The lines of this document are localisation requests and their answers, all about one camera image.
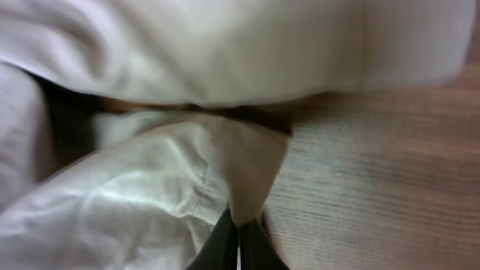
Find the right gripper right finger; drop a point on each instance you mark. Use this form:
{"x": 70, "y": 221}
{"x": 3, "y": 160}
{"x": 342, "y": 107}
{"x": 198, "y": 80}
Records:
{"x": 256, "y": 251}

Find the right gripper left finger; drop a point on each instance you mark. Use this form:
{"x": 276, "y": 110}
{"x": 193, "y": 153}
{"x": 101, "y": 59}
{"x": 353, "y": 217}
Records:
{"x": 220, "y": 252}

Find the beige shorts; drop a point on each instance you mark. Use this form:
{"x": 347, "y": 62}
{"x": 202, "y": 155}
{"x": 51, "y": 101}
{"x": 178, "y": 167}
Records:
{"x": 129, "y": 127}

